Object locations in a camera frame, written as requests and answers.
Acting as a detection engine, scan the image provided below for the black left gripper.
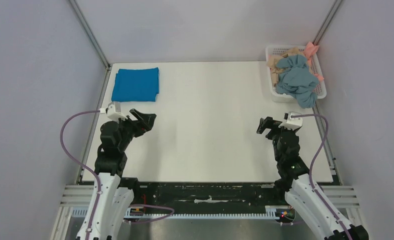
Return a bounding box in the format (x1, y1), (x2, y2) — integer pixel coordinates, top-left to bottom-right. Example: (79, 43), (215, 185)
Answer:
(115, 108), (156, 151)

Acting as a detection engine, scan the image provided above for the grey blue t shirt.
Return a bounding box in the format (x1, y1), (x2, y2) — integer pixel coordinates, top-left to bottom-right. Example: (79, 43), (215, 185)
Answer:
(276, 56), (319, 109)

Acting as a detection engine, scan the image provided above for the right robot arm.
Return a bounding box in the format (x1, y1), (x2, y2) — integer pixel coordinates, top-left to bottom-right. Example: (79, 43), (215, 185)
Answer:
(256, 112), (369, 240)

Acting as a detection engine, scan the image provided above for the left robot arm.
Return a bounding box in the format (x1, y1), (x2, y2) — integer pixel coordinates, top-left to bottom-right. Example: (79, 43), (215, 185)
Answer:
(76, 107), (157, 240)

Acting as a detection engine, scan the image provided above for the folded bright blue t shirt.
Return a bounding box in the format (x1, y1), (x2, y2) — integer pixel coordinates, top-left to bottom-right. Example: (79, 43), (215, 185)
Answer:
(111, 67), (160, 102)

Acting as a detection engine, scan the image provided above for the beige t shirt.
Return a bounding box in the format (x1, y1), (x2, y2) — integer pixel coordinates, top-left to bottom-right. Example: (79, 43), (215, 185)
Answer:
(267, 47), (307, 87)

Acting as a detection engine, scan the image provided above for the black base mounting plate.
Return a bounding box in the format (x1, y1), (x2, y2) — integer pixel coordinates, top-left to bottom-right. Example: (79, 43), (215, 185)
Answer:
(132, 181), (287, 214)

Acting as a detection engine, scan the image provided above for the white plastic laundry basket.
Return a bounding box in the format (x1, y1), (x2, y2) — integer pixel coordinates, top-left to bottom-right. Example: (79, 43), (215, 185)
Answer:
(265, 42), (327, 103)

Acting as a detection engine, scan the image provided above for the pink t shirt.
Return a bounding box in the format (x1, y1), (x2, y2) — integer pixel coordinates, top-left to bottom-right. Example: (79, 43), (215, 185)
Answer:
(303, 42), (324, 82)

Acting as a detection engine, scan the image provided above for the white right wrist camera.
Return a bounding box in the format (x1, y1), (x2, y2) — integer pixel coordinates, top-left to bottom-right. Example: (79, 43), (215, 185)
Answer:
(279, 111), (303, 131)

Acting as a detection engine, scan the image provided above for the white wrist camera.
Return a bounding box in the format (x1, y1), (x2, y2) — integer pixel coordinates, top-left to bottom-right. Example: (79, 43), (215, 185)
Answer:
(279, 111), (303, 131)
(99, 101), (127, 122)

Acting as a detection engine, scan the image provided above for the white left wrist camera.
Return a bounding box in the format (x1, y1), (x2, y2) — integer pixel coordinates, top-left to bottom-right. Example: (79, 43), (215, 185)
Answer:
(99, 101), (127, 122)

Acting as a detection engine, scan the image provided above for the left aluminium frame post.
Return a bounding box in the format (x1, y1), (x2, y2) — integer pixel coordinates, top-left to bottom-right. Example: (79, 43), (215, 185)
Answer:
(68, 0), (111, 70)

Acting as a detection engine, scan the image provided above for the aluminium frame post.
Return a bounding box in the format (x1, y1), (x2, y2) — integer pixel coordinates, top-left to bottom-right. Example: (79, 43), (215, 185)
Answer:
(313, 0), (344, 45)
(68, 0), (111, 70)

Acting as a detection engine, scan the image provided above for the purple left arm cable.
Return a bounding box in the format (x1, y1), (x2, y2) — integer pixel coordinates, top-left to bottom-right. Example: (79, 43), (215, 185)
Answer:
(59, 110), (175, 240)

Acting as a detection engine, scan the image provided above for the right aluminium frame post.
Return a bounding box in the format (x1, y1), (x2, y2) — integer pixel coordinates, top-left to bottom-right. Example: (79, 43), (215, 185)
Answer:
(313, 0), (344, 45)

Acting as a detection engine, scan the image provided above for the white slotted cable duct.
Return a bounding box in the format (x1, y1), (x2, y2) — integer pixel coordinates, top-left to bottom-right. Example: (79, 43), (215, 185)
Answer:
(69, 205), (297, 220)

